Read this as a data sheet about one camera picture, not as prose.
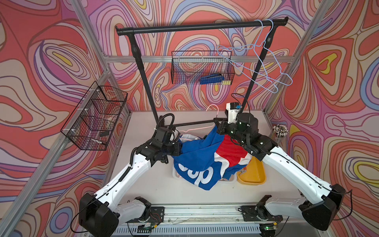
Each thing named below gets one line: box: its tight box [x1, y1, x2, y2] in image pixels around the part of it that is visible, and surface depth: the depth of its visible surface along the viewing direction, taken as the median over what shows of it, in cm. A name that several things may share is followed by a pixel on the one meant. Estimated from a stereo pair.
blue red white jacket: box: [171, 125, 253, 191], surface depth 71 cm
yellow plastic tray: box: [236, 156, 266, 186], surface depth 87 cm
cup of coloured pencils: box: [270, 123, 289, 145], surface depth 88 cm
